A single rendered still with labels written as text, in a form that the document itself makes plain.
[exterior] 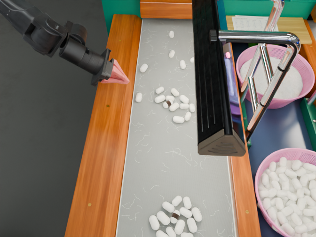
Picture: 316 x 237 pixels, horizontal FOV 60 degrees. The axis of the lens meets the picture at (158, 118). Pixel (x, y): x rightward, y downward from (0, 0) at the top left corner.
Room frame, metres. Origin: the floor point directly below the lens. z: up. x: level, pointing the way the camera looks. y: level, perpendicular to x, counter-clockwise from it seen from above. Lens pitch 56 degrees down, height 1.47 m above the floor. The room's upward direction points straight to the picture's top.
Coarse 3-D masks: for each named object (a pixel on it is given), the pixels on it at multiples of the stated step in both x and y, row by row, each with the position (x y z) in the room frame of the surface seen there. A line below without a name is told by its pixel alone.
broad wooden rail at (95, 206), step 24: (120, 24) 0.93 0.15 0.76; (120, 48) 0.79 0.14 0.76; (96, 96) 0.56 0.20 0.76; (120, 96) 0.56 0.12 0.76; (96, 120) 0.47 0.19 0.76; (120, 120) 0.47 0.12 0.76; (96, 144) 0.38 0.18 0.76; (120, 144) 0.39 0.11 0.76; (96, 168) 0.31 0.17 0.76; (120, 168) 0.32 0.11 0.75; (96, 192) 0.24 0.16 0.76; (120, 192) 0.25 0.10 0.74; (72, 216) 0.18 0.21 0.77; (96, 216) 0.18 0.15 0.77
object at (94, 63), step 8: (88, 48) 0.57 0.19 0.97; (88, 56) 0.54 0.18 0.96; (96, 56) 0.55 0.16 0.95; (104, 56) 0.57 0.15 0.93; (80, 64) 0.52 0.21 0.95; (88, 64) 0.53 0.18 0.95; (96, 64) 0.53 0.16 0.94; (104, 64) 0.53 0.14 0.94; (96, 72) 0.52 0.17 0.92; (96, 80) 0.50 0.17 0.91
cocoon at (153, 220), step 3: (150, 216) 0.18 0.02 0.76; (153, 216) 0.18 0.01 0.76; (150, 219) 0.17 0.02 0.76; (153, 219) 0.17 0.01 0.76; (156, 219) 0.17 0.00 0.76; (150, 222) 0.17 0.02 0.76; (153, 222) 0.17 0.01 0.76; (156, 222) 0.17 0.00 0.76; (153, 225) 0.16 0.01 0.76; (156, 225) 0.16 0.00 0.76; (153, 228) 0.15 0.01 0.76; (156, 228) 0.15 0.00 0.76
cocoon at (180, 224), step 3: (177, 222) 0.17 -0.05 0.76; (180, 222) 0.17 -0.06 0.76; (183, 222) 0.17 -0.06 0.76; (177, 225) 0.16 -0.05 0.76; (180, 225) 0.16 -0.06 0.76; (183, 225) 0.16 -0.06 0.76; (177, 228) 0.15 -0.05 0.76; (180, 228) 0.15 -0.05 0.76; (183, 228) 0.15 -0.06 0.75; (177, 231) 0.15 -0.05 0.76; (180, 231) 0.15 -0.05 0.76
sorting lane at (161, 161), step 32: (160, 32) 0.91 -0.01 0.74; (192, 32) 0.91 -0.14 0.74; (160, 64) 0.73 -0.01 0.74; (192, 64) 0.73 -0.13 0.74; (192, 96) 0.58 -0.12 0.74; (160, 128) 0.45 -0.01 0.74; (192, 128) 0.45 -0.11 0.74; (128, 160) 0.34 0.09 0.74; (160, 160) 0.34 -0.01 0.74; (192, 160) 0.34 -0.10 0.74; (224, 160) 0.34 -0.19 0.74; (128, 192) 0.25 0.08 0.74; (160, 192) 0.25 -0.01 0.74; (192, 192) 0.25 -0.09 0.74; (224, 192) 0.25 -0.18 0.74; (128, 224) 0.17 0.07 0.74; (160, 224) 0.17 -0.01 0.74; (224, 224) 0.17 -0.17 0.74
